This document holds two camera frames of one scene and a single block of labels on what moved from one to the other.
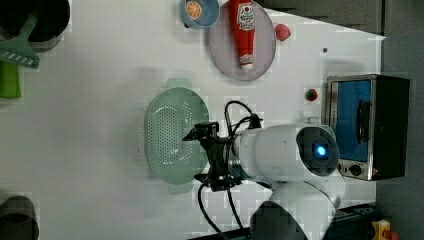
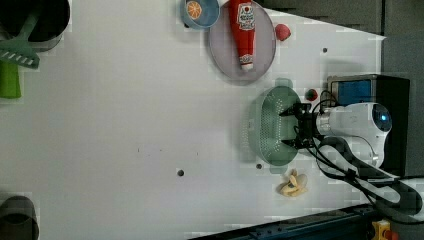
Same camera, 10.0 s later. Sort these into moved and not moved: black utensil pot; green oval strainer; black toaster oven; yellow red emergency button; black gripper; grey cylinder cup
Moved: black gripper; green oval strainer
Not moved: black utensil pot; black toaster oven; grey cylinder cup; yellow red emergency button
